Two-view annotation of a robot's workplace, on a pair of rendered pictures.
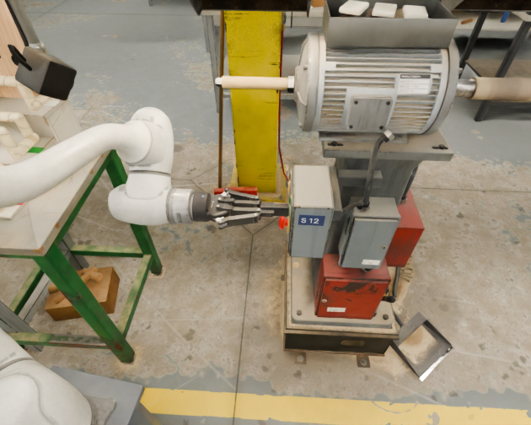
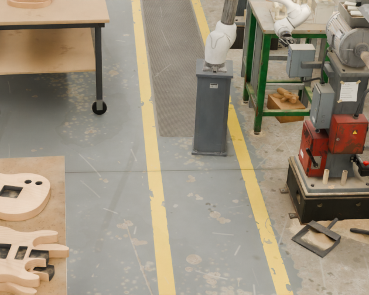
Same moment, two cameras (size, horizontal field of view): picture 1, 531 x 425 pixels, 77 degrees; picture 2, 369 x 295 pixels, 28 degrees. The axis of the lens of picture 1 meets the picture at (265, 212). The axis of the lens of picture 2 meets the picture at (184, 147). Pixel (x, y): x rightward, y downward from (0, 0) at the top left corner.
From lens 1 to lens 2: 4.70 m
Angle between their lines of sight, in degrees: 61
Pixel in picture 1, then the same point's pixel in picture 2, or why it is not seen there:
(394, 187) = (335, 86)
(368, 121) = (329, 40)
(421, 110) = (338, 45)
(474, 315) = (357, 275)
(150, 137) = (293, 9)
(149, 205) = (277, 26)
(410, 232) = (334, 122)
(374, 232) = (315, 96)
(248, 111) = not seen: outside the picture
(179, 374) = (255, 150)
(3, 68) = not seen: outside the picture
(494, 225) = not seen: outside the picture
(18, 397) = (218, 34)
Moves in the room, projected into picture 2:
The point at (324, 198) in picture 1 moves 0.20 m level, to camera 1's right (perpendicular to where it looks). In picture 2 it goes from (296, 48) to (304, 61)
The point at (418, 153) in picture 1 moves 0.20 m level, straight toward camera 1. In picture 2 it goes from (337, 66) to (305, 60)
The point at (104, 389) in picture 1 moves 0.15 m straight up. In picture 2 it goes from (229, 69) to (230, 51)
